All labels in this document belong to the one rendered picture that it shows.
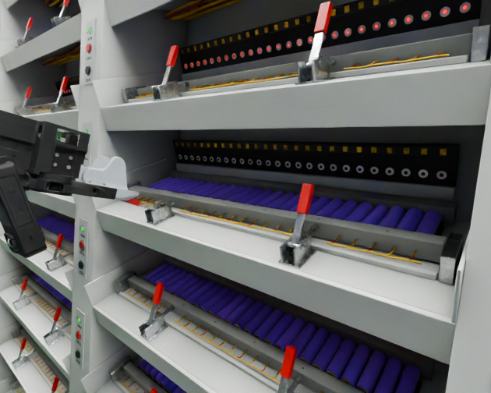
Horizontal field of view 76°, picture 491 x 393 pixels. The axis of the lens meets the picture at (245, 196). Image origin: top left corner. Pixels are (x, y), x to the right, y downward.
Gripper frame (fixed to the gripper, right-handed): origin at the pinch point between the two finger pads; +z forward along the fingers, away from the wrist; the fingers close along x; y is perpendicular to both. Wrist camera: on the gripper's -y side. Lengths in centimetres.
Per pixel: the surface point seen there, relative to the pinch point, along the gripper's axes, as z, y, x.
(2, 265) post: 11, -34, 88
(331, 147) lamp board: 17.2, 12.9, -23.6
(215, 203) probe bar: 9.9, 1.6, -9.1
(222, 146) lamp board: 17.3, 12.7, -0.9
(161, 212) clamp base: 6.2, -1.6, -1.0
